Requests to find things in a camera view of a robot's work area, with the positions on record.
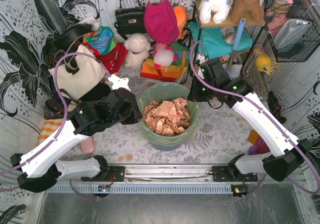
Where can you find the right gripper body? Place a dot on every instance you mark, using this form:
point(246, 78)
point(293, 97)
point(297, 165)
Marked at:
point(197, 92)

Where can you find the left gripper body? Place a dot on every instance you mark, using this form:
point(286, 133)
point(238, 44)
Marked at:
point(130, 107)

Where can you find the green trash bag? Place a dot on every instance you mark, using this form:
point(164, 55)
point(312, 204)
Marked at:
point(166, 91)

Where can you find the blue floor mop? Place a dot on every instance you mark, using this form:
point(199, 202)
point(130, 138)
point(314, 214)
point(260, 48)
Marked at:
point(237, 39)

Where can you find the blue trash bin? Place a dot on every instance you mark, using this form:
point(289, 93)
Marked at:
point(170, 143)

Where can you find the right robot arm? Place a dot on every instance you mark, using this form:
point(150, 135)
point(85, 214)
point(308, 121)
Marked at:
point(286, 151)

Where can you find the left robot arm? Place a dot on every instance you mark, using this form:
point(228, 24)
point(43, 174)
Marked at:
point(42, 168)

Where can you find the rainbow striped bag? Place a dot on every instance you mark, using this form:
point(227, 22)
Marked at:
point(177, 69)

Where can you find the cream canvas tote bag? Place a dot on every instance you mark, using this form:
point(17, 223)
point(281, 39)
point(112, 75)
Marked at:
point(77, 85)

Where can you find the brown patterned bag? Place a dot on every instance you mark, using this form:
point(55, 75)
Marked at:
point(54, 108)

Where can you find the colourful printed bag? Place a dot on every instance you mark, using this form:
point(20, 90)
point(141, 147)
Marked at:
point(101, 41)

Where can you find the magenta cloth bag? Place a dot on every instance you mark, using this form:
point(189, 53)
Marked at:
point(160, 22)

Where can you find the white sneakers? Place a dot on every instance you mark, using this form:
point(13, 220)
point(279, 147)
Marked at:
point(235, 69)

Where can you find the teal folded cloth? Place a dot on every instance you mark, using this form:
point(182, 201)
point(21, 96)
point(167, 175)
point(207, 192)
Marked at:
point(215, 45)

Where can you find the crumpled brown paper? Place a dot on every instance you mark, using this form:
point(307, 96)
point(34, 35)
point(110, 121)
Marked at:
point(168, 118)

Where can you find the red cloth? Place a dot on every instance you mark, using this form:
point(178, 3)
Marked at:
point(114, 59)

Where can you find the white pink plush doll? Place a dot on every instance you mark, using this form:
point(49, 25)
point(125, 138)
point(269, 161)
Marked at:
point(163, 55)

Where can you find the yellow plush toy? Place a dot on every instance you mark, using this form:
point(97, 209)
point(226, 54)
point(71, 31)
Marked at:
point(262, 60)

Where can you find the pink cylinder toy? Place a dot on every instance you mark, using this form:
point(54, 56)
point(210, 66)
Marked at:
point(87, 146)

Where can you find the wooden shelf rack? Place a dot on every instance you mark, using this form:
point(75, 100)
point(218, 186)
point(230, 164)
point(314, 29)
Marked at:
point(196, 27)

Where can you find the cream fluffy plush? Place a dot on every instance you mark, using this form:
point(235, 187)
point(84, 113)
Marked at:
point(138, 47)

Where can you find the orange plush toy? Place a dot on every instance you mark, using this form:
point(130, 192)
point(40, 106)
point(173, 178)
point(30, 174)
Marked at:
point(181, 17)

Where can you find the orange checkered cloth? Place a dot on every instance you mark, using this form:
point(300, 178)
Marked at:
point(48, 127)

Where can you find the white husky plush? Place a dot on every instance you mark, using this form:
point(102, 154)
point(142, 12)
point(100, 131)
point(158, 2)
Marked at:
point(215, 10)

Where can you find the brown teddy bear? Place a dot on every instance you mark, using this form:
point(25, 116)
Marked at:
point(253, 7)

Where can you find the purple orange toy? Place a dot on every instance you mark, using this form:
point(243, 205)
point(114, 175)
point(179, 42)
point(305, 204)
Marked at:
point(258, 145)

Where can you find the black leather handbag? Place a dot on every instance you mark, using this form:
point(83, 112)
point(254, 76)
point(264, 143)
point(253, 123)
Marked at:
point(130, 20)

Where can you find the black hat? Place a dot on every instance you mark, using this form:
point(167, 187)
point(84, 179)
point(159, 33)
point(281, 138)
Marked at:
point(64, 40)

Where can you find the silver foil pouch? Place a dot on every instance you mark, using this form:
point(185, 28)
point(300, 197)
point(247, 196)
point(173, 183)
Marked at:
point(291, 32)

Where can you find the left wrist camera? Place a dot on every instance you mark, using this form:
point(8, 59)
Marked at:
point(117, 82)

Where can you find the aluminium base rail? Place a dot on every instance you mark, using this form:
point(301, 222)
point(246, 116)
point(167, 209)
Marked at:
point(165, 174)

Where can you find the black wire basket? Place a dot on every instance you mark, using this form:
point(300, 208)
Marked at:
point(276, 17)

